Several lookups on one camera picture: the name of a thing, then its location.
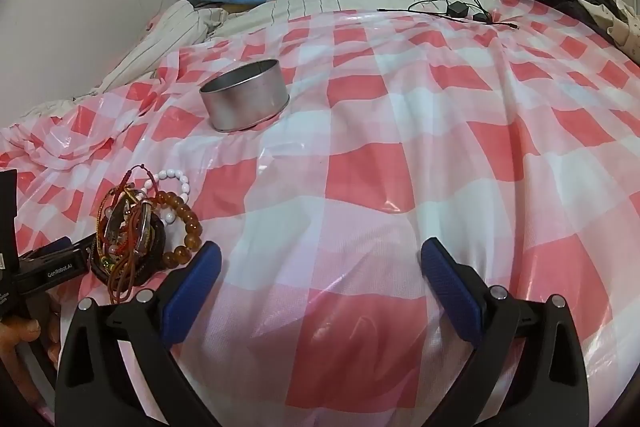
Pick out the white patterned cloth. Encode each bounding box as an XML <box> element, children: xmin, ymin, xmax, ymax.
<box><xmin>577</xmin><ymin>0</ymin><xmax>640</xmax><ymax>48</ymax></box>

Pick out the tangle of red cord bracelets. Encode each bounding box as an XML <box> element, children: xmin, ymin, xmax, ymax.
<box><xmin>95</xmin><ymin>164</ymin><xmax>153</xmax><ymax>305</ymax></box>

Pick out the black bangle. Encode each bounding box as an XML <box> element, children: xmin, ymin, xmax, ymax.
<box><xmin>90</xmin><ymin>217</ymin><xmax>167</xmax><ymax>288</ymax></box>

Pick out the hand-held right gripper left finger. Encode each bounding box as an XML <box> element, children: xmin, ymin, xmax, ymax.
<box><xmin>55</xmin><ymin>241</ymin><xmax>223</xmax><ymax>427</ymax></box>

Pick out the round metal tin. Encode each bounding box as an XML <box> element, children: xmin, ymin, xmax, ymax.
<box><xmin>199</xmin><ymin>58</ymin><xmax>291</xmax><ymax>134</ymax></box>

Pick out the person's left hand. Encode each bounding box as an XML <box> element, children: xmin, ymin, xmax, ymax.
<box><xmin>0</xmin><ymin>294</ymin><xmax>62</xmax><ymax>403</ymax></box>

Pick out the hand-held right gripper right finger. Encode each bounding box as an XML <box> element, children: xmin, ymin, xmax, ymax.
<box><xmin>420</xmin><ymin>237</ymin><xmax>588</xmax><ymax>427</ymax></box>

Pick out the white bead bracelet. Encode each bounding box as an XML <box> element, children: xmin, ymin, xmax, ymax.
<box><xmin>148</xmin><ymin>167</ymin><xmax>192</xmax><ymax>224</ymax></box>

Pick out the amber bead bracelet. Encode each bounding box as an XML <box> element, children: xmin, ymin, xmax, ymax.
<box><xmin>144</xmin><ymin>189</ymin><xmax>204</xmax><ymax>269</ymax></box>

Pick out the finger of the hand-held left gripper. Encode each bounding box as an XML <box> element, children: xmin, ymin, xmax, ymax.
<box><xmin>19</xmin><ymin>236</ymin><xmax>72</xmax><ymax>266</ymax></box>
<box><xmin>16</xmin><ymin>248</ymin><xmax>97</xmax><ymax>295</ymax></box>

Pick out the silver bangle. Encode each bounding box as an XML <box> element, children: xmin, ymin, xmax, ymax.
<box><xmin>133</xmin><ymin>201</ymin><xmax>153</xmax><ymax>255</ymax></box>

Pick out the pink checked plastic sheet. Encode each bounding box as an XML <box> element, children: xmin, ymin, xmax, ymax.
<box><xmin>0</xmin><ymin>0</ymin><xmax>640</xmax><ymax>427</ymax></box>

